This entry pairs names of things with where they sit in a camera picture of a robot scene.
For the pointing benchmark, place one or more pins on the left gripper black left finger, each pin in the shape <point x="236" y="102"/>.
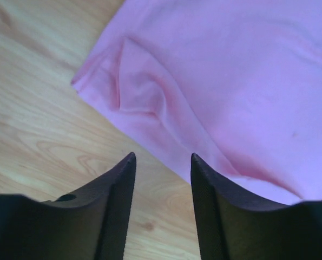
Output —
<point x="88" y="223"/>

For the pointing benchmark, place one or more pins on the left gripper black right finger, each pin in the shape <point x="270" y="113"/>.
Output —
<point x="234" y="223"/>

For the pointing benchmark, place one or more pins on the pink t shirt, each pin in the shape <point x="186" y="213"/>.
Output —
<point x="237" y="82"/>

